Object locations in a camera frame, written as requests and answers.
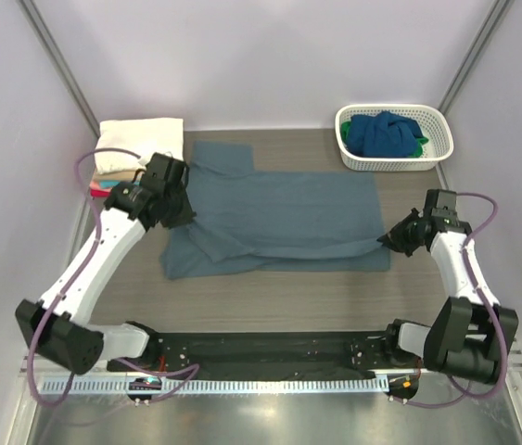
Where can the beige folded t-shirt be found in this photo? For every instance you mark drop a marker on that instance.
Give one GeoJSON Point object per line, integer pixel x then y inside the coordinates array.
{"type": "Point", "coordinates": [129, 175]}

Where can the aluminium frame rail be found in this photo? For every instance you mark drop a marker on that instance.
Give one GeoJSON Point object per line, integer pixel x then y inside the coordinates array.
{"type": "Point", "coordinates": [41, 364]}

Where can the white folded t-shirt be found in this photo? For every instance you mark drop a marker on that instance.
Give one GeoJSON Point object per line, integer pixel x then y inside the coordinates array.
{"type": "Point", "coordinates": [141, 137]}

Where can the dark blue crumpled t-shirt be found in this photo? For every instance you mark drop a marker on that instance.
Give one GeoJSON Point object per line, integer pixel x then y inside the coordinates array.
{"type": "Point", "coordinates": [381, 134]}

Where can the right aluminium corner post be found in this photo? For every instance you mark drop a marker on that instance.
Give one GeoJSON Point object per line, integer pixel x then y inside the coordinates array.
{"type": "Point", "coordinates": [490, 25]}

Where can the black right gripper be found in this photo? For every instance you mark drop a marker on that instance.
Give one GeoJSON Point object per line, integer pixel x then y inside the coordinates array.
{"type": "Point", "coordinates": [395, 239]}

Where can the teal folded t-shirt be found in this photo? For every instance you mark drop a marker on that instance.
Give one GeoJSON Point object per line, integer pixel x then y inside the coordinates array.
{"type": "Point", "coordinates": [107, 184]}

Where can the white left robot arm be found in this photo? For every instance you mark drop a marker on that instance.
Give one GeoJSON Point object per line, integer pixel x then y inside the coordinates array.
{"type": "Point", "coordinates": [57, 326]}

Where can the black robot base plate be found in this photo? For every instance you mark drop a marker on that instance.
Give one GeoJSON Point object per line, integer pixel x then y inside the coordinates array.
{"type": "Point", "coordinates": [283, 356]}

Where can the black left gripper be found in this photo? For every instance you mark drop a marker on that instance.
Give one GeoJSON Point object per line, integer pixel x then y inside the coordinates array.
{"type": "Point", "coordinates": [187, 213]}

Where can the white perforated plastic basket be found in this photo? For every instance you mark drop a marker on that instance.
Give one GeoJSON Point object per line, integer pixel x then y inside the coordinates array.
{"type": "Point", "coordinates": [392, 137]}

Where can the aluminium corner post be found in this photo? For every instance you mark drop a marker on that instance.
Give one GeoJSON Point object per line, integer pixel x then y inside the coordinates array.
{"type": "Point", "coordinates": [39, 26]}
{"type": "Point", "coordinates": [490, 25]}

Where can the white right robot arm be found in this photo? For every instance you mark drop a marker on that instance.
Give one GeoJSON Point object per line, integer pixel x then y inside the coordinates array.
{"type": "Point", "coordinates": [473, 333]}

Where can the grey-blue t-shirt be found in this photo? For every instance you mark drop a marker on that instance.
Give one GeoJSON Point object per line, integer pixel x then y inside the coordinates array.
{"type": "Point", "coordinates": [249, 219]}

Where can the white slotted cable duct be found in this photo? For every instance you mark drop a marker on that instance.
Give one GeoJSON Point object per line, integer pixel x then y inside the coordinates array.
{"type": "Point", "coordinates": [149, 385]}

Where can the left aluminium corner post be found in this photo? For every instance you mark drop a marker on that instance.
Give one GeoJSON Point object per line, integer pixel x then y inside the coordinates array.
{"type": "Point", "coordinates": [39, 26]}

